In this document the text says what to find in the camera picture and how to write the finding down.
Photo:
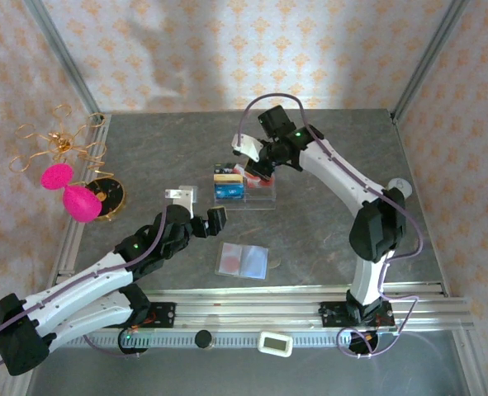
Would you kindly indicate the small pink puff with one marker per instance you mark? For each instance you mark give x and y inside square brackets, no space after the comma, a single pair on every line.
[56,176]

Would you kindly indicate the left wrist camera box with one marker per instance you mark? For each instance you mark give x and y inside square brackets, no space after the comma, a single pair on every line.
[181,200]

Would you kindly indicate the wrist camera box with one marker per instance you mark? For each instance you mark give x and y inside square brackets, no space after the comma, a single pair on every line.
[247,147]
[181,200]

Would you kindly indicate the yellow white tape roll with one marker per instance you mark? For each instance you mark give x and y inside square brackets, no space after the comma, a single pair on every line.
[404,187]

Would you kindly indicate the gold card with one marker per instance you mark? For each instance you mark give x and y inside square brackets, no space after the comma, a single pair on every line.
[228,178]

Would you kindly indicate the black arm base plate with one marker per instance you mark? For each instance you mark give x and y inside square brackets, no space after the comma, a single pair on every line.
[163,315]
[330,313]

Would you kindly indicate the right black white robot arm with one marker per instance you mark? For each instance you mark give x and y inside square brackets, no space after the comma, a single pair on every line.
[334,169]

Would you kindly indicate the grey aluminium frame post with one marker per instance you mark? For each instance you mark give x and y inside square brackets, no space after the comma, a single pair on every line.
[62,53]
[429,53]

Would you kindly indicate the grey card holder wallet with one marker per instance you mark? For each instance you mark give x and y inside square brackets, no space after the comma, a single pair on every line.
[254,262]

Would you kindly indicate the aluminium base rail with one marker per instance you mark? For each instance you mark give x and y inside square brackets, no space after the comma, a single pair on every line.
[247,307]

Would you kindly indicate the blue VIP card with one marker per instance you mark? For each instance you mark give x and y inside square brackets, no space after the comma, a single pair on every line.
[228,192]

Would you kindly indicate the large pink puff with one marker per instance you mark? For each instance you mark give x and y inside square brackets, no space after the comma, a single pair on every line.
[82,203]

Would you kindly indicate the black round knob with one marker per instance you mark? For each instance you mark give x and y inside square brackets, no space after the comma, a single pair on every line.
[203,339]

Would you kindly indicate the black VIP card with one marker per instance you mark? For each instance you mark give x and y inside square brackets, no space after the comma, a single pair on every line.
[224,169]

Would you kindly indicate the clear acrylic card stand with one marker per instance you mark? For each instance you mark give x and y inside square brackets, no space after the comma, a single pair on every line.
[262,202]

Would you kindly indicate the white digital timer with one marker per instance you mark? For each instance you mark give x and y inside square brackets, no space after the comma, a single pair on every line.
[275,343]

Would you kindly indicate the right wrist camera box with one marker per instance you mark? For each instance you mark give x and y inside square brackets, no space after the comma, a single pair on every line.
[247,147]

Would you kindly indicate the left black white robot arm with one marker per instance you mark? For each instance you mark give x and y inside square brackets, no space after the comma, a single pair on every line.
[82,297]

